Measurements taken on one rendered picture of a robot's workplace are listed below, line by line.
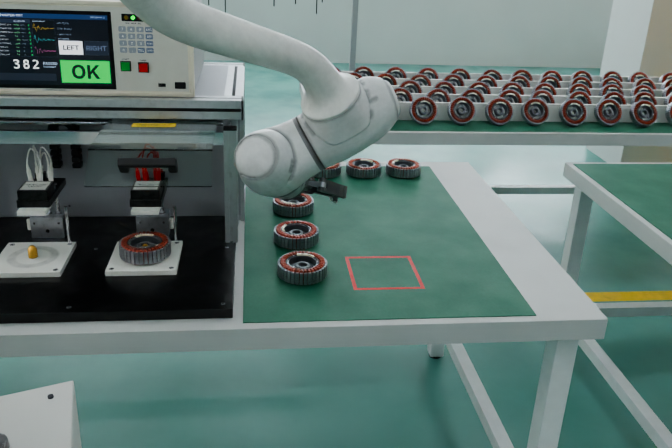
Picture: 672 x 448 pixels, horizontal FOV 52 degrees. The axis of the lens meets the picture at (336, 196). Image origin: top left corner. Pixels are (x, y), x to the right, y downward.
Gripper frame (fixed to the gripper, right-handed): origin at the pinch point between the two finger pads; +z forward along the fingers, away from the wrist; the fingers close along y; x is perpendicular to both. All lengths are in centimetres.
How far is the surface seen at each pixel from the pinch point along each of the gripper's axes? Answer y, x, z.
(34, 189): -59, -6, -5
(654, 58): 155, 148, 306
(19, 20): -62, 28, -17
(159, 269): -29.2, -20.2, -1.9
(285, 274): -2.7, -18.0, 4.1
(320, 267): 4.5, -15.5, 6.1
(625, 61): 141, 150, 322
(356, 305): 14.0, -22.6, 0.6
